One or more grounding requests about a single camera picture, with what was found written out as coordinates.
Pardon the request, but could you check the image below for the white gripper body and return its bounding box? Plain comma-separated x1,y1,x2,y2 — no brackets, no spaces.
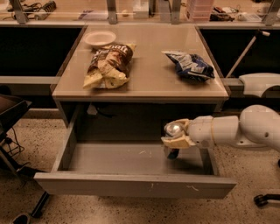
187,115,214,149

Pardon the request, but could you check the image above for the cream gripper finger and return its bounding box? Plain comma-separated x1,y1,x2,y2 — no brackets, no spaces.
161,136,195,149
171,118,190,131

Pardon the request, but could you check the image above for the redbull can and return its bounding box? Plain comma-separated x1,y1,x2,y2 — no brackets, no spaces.
164,122,183,160

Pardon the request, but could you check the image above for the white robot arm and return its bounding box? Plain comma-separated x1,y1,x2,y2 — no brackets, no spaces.
161,105,280,151

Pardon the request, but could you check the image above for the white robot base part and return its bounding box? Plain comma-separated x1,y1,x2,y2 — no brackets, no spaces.
239,73,280,97

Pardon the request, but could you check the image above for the open grey top drawer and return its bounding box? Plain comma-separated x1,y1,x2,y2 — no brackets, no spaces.
35,103,236,199

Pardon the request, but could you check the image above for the grey cabinet table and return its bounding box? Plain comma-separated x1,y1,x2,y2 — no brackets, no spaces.
52,23,228,123

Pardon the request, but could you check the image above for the blue chip bag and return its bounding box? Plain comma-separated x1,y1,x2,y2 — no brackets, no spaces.
163,51,214,81

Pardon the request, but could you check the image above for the black caster wheel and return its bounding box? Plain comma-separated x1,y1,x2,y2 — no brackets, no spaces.
253,194,280,207

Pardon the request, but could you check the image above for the brown yellow chip bag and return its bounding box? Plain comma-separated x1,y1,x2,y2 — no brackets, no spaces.
83,44,136,89

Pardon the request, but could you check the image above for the pink storage box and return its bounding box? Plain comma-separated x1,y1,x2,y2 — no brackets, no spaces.
185,0,214,22

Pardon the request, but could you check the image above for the white paper bowl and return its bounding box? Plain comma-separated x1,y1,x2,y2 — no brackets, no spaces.
83,31,116,48

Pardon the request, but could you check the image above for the white box on shelf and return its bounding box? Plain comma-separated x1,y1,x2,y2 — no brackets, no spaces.
133,0,149,18

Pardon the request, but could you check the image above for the black office chair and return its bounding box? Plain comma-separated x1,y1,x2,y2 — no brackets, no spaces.
0,86,50,224

